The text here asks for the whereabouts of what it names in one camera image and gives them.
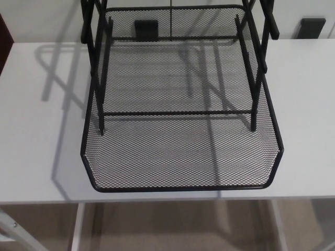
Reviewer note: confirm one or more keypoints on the black rectangular wall box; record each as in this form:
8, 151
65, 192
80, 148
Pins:
146, 28
312, 27

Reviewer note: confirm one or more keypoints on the white metal desk leg frame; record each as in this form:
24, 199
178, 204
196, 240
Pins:
78, 227
280, 230

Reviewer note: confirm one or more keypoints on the dark brown wooden panel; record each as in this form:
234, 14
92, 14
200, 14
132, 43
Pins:
5, 44

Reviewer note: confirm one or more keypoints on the black mesh file tray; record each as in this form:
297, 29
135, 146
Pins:
183, 157

